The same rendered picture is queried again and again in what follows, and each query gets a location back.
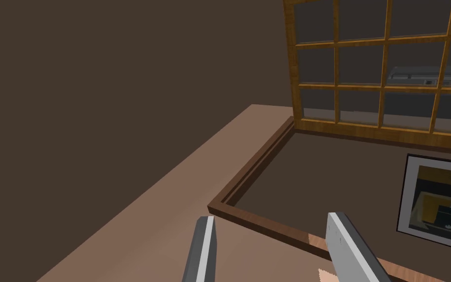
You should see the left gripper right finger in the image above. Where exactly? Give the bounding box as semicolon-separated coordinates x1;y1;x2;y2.
325;211;392;282

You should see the framed wall picture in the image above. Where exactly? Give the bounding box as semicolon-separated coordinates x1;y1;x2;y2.
396;154;451;255

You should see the wooden lattice window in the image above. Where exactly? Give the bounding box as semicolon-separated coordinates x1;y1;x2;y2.
282;0;451;151

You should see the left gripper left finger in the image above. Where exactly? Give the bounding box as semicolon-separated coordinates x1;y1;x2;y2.
181;215;218;282

